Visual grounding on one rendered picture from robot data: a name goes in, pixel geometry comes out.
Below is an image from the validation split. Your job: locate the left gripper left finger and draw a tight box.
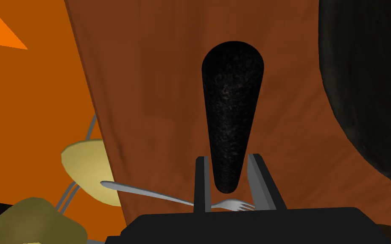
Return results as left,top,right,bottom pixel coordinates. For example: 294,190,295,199
193,155,212,214

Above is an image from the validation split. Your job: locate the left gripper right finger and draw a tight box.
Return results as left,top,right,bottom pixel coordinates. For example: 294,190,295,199
247,153,288,211

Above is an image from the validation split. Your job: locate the black cone-shaped object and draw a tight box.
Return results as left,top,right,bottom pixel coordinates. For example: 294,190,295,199
201,41,265,194

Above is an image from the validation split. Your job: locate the silver fork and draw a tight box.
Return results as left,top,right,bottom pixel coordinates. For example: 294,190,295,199
99,180,256,212

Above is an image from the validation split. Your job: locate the brown wooden table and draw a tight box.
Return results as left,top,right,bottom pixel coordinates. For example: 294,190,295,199
64,0,391,234

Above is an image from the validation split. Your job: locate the pale yellow chair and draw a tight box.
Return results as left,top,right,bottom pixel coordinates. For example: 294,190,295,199
54,113,122,214

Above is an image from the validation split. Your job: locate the large black round object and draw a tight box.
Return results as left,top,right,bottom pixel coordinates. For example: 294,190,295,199
317,0,391,194

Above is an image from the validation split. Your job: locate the olive green chair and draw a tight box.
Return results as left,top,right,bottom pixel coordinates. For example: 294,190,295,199
0,196,88,244

